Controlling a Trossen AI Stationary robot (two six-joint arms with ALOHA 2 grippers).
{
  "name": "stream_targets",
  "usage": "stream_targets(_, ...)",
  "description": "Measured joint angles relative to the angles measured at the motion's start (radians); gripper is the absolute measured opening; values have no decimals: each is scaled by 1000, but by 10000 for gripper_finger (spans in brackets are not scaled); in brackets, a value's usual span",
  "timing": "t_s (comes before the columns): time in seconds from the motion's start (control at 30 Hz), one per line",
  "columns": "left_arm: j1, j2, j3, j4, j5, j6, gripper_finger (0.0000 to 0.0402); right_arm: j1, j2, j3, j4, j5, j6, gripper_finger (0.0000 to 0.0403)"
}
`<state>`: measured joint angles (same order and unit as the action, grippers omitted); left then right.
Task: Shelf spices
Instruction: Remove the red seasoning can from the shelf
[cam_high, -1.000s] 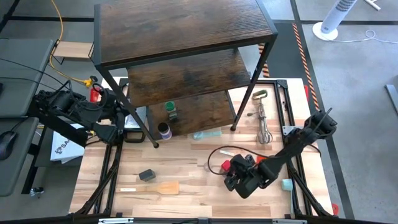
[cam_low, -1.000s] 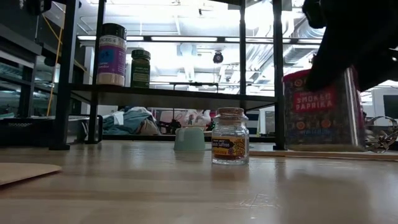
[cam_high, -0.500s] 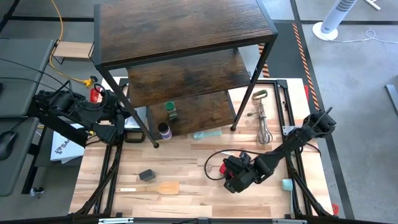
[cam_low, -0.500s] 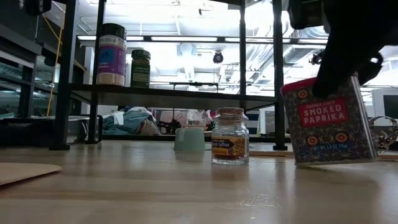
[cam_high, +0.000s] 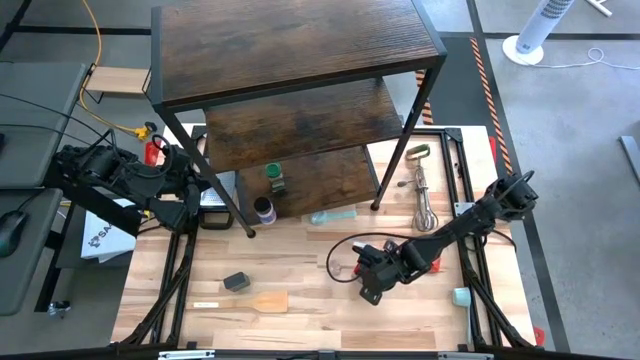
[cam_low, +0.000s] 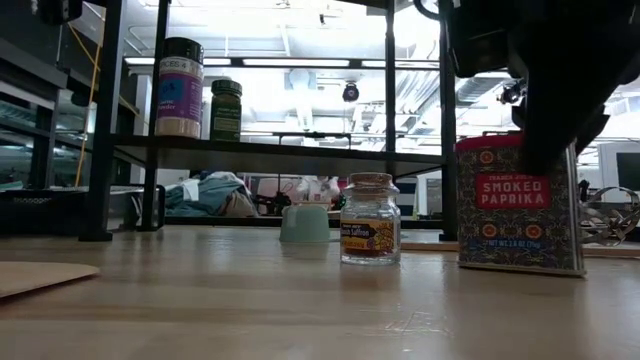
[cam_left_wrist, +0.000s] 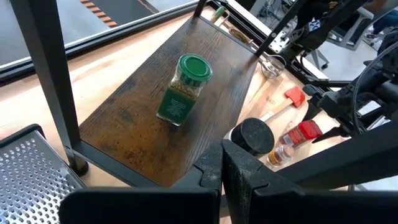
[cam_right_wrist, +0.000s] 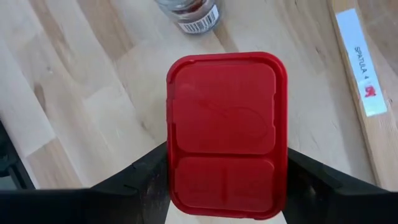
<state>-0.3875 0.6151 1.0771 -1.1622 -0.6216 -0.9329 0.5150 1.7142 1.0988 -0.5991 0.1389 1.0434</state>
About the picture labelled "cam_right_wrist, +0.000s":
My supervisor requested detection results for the red spice tin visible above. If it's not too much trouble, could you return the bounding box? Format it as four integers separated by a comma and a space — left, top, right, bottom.
166, 51, 289, 221

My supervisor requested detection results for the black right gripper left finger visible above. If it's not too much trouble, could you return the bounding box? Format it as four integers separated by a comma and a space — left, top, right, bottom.
0, 142, 171, 224

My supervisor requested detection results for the black aluminium rig frame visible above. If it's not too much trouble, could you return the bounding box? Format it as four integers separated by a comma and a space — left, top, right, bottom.
0, 121, 35, 190

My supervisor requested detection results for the long flat wooden spatula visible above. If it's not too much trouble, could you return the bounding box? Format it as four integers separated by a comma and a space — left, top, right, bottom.
326, 0, 398, 192

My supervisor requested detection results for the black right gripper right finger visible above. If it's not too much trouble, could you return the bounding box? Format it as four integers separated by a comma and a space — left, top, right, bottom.
281, 148, 398, 224

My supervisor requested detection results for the cork-lid glass spice jar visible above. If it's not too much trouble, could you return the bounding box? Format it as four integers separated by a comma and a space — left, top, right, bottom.
155, 0, 223, 35

